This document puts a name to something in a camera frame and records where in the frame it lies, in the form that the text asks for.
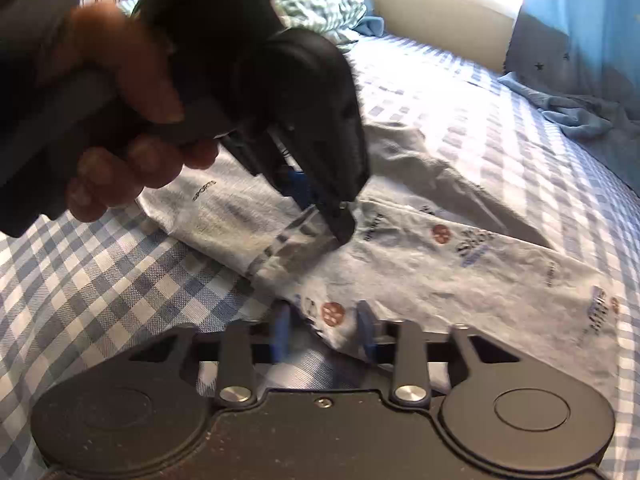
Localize person's left hand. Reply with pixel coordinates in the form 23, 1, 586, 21
41, 2, 218, 222

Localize teal blue blanket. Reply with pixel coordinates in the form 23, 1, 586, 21
354, 15, 385, 38

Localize grey printed pants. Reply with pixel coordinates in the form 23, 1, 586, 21
139, 124, 618, 398

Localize blue white checkered bedsheet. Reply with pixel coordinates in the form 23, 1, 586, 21
1, 36, 639, 479

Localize dark sleeve forearm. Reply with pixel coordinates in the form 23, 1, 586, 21
1, 0, 138, 237

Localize blue star curtain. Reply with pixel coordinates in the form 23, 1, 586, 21
500, 0, 639, 190

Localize green white checkered quilt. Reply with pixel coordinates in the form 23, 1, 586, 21
271, 0, 367, 46

